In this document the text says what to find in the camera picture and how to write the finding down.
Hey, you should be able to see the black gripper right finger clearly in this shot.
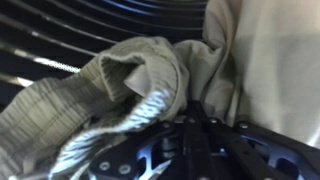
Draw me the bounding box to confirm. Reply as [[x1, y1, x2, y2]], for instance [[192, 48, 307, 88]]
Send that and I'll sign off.
[[201, 118, 320, 180]]

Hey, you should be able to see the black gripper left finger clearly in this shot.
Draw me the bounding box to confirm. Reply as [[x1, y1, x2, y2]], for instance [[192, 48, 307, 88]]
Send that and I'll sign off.
[[89, 121, 186, 180]]

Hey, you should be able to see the white grey cloth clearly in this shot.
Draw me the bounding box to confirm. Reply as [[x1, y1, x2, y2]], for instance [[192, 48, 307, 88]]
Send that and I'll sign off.
[[0, 0, 320, 180]]

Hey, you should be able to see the black mesh office chair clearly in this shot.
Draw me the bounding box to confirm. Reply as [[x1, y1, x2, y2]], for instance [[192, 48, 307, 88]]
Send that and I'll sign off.
[[0, 0, 208, 107]]

